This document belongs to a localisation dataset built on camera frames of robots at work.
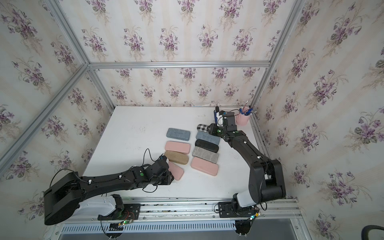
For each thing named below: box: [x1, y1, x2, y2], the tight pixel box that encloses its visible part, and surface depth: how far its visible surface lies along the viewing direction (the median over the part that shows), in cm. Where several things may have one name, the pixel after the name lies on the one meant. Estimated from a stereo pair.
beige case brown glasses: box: [164, 150, 189, 165], surface depth 90 cm
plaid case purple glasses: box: [196, 124, 209, 133], surface depth 106 cm
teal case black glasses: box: [195, 129, 221, 145], surface depth 100 cm
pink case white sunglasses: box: [165, 141, 191, 155], surface depth 98 cm
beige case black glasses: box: [195, 139, 219, 153], surface depth 97 cm
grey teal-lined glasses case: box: [166, 128, 191, 141], surface depth 103 cm
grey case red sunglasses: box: [192, 146, 219, 164], surface depth 92 cm
